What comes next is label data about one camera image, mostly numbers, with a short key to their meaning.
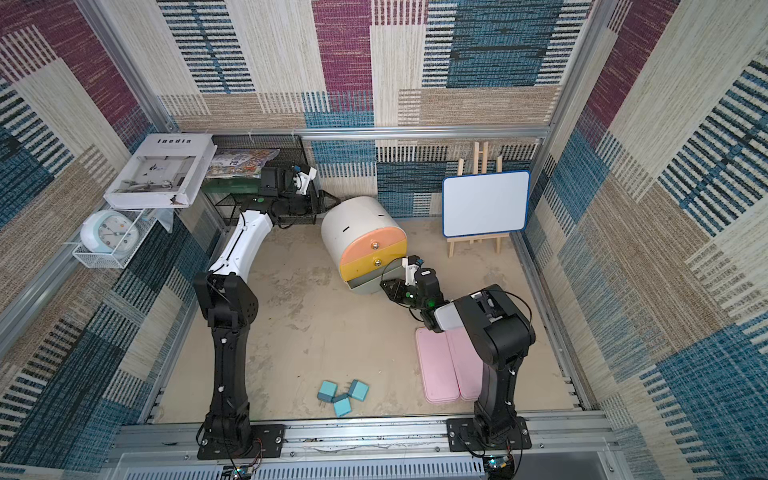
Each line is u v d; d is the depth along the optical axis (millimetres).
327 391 796
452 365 828
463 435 731
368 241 854
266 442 730
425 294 786
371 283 916
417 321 851
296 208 825
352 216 931
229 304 600
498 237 1076
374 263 915
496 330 510
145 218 745
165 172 749
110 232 650
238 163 839
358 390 794
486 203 1008
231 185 967
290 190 819
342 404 778
